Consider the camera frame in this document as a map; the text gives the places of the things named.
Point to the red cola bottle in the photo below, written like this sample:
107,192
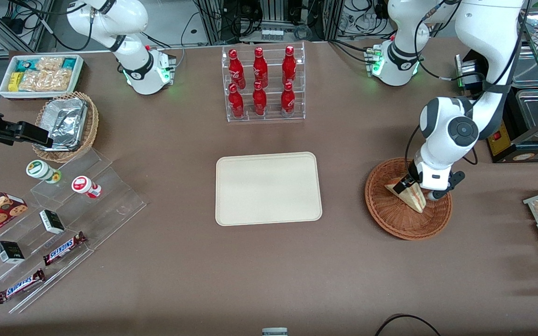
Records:
236,67
287,100
259,100
289,65
260,67
236,102

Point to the white power strip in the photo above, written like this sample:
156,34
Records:
272,34

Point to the clear acrylic bottle rack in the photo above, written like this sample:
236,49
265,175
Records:
273,116

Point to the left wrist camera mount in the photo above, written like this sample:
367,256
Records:
446,184

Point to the Snickers chocolate bar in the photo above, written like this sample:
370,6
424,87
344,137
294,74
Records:
63,248
20,286

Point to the black box gold lettering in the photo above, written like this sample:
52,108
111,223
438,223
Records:
10,252

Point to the yellow snack packet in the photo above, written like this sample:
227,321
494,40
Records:
15,81

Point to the small clear cookie bag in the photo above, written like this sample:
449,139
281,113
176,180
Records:
49,63

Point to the light wicker basket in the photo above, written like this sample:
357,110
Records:
92,121

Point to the triangular sandwich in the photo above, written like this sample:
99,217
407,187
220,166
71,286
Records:
411,199

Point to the large clear cookie bag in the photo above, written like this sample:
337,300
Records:
45,80

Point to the red strawberry yogurt cup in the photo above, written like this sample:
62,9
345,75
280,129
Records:
84,185

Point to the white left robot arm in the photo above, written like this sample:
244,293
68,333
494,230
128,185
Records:
437,154

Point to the clear acrylic stepped shelf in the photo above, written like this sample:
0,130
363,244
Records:
105,210

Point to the glass food warmer cabinet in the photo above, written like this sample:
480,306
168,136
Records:
507,140

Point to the stacked aluminium foil trays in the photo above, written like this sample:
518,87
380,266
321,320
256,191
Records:
66,123

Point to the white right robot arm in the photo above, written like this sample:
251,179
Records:
133,18

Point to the green sunflower yogurt cup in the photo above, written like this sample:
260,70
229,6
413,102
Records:
39,169

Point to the teal snack packet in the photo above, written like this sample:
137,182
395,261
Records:
69,63
27,64

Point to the grey device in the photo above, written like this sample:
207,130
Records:
274,332

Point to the cream plastic tray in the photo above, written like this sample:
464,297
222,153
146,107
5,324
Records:
269,189

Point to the black box white label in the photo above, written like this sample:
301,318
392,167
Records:
52,221

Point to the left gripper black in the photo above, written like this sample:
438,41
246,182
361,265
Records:
412,178

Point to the black controller box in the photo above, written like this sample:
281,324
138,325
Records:
470,74

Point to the white plastic snack bin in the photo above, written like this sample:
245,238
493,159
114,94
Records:
80,77

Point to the brown wicker basket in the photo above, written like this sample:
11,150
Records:
390,217

